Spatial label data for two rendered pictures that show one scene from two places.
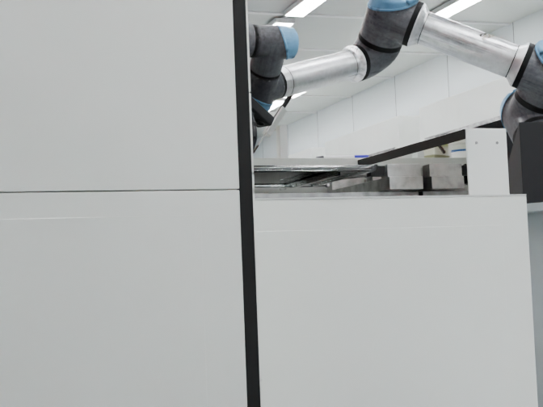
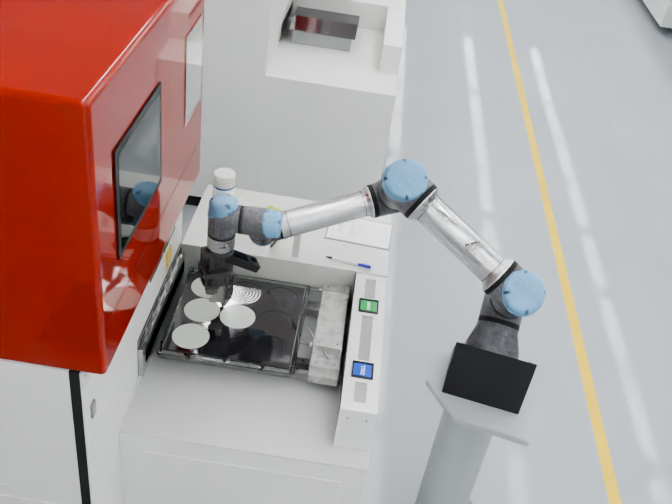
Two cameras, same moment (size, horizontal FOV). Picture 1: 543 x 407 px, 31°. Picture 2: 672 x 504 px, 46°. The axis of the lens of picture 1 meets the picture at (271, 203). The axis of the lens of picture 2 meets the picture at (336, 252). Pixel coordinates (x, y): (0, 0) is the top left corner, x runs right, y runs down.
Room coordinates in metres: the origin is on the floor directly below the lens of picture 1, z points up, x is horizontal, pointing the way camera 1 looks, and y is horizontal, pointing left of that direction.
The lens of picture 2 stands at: (0.68, -0.76, 2.40)
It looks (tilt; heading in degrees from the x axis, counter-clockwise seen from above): 36 degrees down; 18
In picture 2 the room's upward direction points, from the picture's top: 9 degrees clockwise
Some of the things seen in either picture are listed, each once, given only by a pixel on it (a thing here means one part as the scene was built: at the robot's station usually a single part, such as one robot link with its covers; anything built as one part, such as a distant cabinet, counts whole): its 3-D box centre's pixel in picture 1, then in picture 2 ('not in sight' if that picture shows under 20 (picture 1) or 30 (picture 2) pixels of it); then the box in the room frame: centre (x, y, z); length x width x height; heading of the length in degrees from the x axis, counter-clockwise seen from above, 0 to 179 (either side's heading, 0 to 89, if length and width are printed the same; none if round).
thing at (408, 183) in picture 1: (372, 190); (329, 335); (2.30, -0.24, 0.87); 0.36 x 0.08 x 0.03; 18
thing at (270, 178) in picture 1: (266, 177); (237, 317); (2.20, 0.01, 0.90); 0.34 x 0.34 x 0.01; 18
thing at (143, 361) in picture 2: not in sight; (162, 309); (2.12, 0.21, 0.89); 0.44 x 0.02 x 0.10; 18
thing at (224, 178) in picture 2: not in sight; (224, 185); (2.62, 0.30, 1.01); 0.07 x 0.07 x 0.10
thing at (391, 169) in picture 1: (401, 170); (324, 366); (2.15, -0.29, 0.89); 0.08 x 0.03 x 0.03; 108
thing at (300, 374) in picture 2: (310, 199); (249, 365); (2.11, -0.08, 0.84); 0.50 x 0.02 x 0.03; 108
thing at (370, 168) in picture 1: (293, 169); (225, 361); (2.03, -0.05, 0.90); 0.37 x 0.01 x 0.01; 108
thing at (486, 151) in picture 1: (425, 175); (362, 354); (2.25, -0.36, 0.89); 0.55 x 0.09 x 0.14; 18
